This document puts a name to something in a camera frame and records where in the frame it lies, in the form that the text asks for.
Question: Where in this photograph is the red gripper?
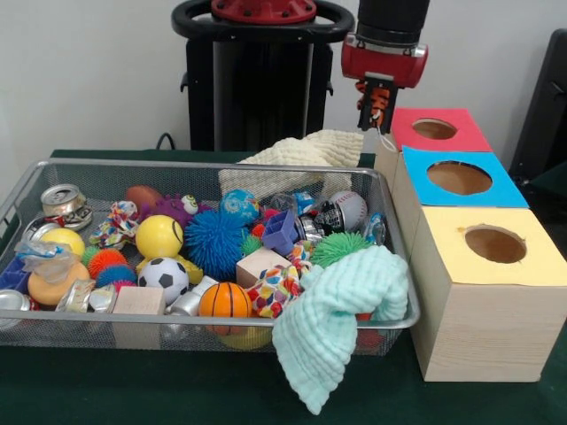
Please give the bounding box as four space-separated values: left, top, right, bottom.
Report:
340 33 430 135

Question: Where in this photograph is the orange striped plush tiger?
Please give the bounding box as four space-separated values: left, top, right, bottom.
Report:
355 81 399 152

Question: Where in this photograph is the cream yellow cloth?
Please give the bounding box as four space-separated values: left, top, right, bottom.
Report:
219 130 365 200

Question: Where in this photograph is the mint green cloth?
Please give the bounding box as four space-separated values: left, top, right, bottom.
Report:
270 245 409 416

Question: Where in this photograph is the wooden box with three holes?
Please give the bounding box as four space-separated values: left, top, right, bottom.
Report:
374 106 567 383

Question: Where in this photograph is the shallow clear mesh bin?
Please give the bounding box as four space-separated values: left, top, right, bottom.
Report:
0 158 421 355

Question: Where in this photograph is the white baseball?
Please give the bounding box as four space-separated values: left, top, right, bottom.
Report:
330 190 369 231

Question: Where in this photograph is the green spiky ball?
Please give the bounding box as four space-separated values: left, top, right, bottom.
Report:
308 232 376 269

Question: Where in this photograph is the blue globe ball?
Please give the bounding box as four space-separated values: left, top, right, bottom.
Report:
220 189 260 225

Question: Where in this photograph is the black chair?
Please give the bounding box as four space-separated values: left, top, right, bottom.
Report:
509 28 567 178

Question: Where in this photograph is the dark green side table cloth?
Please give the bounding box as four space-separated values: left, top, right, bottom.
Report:
529 159 567 196

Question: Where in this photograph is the orange toy basketball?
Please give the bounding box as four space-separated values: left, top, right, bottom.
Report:
198 282 253 319

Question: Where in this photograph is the large yellow ball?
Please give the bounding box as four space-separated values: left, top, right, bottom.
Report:
135 215 205 284

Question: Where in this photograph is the black white soccer ball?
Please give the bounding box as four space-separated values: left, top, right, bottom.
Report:
137 257 190 306

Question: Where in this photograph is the plain wooden block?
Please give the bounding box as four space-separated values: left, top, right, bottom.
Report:
113 286 166 350

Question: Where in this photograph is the small yellow ball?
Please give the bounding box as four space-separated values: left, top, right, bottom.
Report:
42 228 86 257

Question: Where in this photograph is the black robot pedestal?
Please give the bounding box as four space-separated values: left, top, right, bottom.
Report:
171 0 356 154

